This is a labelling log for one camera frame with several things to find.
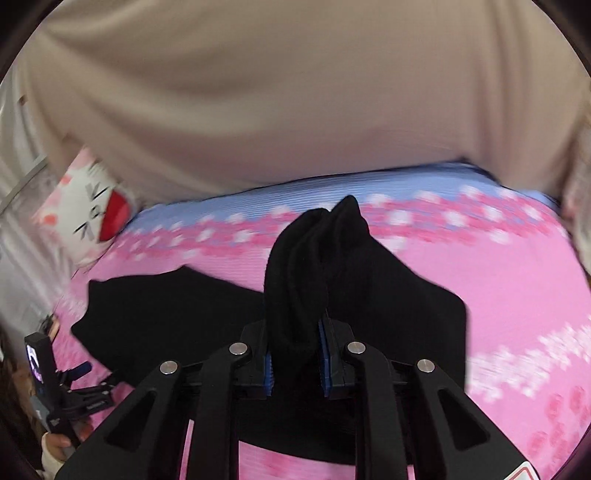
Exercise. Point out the beige curtain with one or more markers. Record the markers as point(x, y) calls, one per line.
point(194, 99)

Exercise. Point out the silver satin curtain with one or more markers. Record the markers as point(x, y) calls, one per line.
point(34, 272)

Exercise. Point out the person's left hand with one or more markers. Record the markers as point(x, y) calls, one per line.
point(53, 456)

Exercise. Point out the pink floral bed sheet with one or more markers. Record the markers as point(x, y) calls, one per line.
point(503, 252)

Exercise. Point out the white cat face pillow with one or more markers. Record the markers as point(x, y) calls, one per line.
point(87, 209)

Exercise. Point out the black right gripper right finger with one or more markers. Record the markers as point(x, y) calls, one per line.
point(412, 420)

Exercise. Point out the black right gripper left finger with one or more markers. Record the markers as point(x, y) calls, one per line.
point(181, 421)

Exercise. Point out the black pants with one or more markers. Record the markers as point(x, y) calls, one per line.
point(324, 264)

